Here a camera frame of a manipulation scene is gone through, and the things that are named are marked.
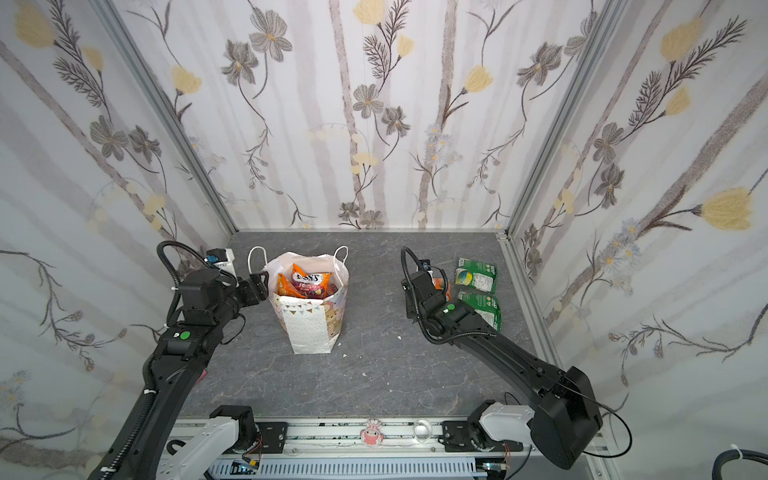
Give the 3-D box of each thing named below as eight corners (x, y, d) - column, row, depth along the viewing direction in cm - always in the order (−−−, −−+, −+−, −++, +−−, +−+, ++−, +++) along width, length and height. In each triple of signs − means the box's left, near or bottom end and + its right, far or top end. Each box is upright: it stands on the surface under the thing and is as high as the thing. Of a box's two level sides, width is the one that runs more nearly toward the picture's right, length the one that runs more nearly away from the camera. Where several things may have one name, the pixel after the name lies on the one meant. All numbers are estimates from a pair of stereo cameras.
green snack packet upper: (453, 284, 107) (454, 279, 104) (457, 261, 113) (458, 256, 111) (493, 293, 104) (496, 289, 102) (495, 269, 111) (497, 265, 109)
